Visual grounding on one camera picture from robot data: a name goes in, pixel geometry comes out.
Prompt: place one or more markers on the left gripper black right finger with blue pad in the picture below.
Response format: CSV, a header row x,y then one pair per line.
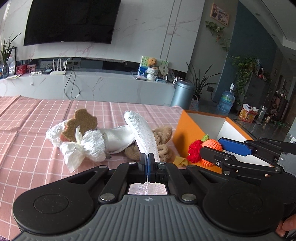
x,y
169,175

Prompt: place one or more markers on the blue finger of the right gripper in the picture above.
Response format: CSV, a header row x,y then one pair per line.
x,y
235,147

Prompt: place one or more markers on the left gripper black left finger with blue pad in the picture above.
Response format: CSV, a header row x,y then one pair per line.
x,y
120,180

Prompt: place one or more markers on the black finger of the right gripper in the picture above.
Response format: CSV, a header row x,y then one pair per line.
x,y
218,158

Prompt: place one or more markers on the yellow cloth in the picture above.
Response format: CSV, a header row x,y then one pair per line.
x,y
180,162

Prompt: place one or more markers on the red orange crochet fruit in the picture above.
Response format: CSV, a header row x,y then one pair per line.
x,y
197,150

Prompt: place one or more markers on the brown plush teddy toy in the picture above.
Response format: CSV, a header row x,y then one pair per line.
x,y
162,136

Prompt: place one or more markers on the white silver fabric pouch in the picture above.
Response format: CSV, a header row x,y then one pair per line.
x,y
135,130

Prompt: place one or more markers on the brown bear-shaped sponge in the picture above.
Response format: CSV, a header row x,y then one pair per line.
x,y
83,119

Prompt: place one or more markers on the person's right hand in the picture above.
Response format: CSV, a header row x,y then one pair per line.
x,y
286,226

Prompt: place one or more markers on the orange yellow carton box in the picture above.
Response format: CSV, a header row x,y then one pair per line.
x,y
248,113

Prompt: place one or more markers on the orange cardboard box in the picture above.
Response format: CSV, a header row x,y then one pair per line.
x,y
194,126

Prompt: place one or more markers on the blue water jug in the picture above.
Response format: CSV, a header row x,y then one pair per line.
x,y
227,100

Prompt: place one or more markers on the potted long-leaf plant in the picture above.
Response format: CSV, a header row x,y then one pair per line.
x,y
200,81

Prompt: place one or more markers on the grey metal trash bin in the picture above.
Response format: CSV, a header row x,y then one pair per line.
x,y
183,94

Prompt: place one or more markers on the green climbing plant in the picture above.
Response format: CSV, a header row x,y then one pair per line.
x,y
245,68

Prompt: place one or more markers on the white marble tv console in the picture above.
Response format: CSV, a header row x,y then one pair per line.
x,y
93,80

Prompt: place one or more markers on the pink checkered tablecloth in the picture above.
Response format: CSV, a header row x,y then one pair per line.
x,y
29,160

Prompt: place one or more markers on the small teddy bear figurine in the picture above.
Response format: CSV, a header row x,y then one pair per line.
x,y
152,62

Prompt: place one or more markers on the hanging ivy plant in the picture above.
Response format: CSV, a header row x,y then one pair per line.
x,y
218,32

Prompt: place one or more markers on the white wifi router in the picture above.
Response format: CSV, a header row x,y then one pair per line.
x,y
59,68

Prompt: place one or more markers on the plant in glass vase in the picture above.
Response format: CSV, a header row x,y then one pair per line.
x,y
6,50

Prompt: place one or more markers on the framed wall picture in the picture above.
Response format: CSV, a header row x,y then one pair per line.
x,y
219,15

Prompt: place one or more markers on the black wall television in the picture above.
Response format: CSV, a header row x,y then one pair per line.
x,y
71,21

